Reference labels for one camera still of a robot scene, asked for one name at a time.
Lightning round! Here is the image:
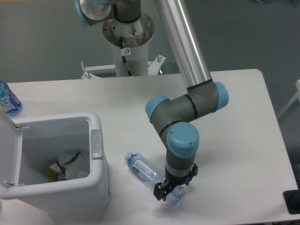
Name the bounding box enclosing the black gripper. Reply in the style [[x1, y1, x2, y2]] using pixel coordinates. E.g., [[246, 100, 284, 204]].
[[153, 163, 198, 201]]

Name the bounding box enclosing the clear plastic bottle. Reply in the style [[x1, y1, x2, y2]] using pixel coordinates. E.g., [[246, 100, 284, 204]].
[[124, 151, 186, 205]]

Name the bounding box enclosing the white paper trash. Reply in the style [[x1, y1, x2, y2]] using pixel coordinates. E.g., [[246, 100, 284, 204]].
[[58, 150, 90, 180]]

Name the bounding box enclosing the white plastic trash can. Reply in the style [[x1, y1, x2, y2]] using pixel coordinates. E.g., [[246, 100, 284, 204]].
[[0, 112, 110, 217]]

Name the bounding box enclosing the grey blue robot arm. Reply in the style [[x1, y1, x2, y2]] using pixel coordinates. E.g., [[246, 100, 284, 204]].
[[74, 0, 229, 200]]

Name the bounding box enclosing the yellow white trash in bin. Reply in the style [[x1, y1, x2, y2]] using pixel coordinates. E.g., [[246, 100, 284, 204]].
[[46, 162, 66, 182]]

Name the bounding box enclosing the black table clamp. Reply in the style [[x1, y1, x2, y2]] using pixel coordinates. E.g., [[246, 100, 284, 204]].
[[283, 189, 300, 215]]

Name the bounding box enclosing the blue labelled water bottle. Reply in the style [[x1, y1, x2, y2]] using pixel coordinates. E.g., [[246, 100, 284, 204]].
[[0, 80, 23, 116]]

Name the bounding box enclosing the white middle floor bracket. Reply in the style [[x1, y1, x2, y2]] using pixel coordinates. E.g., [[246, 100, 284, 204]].
[[148, 55, 166, 75]]

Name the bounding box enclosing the white floor bracket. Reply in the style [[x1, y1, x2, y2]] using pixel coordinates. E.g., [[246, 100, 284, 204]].
[[81, 61, 116, 79], [148, 55, 166, 75]]

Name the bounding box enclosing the white left floor bracket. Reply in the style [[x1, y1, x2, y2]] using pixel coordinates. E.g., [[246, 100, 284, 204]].
[[81, 61, 116, 79]]

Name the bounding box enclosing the white frame at right edge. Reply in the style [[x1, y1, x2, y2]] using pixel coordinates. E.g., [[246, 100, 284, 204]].
[[277, 79, 300, 124]]

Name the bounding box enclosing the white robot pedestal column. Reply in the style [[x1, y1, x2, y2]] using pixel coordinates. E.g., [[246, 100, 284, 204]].
[[103, 12, 155, 77]]

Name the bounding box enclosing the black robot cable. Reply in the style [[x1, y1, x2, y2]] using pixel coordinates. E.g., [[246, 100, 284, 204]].
[[119, 36, 133, 77]]

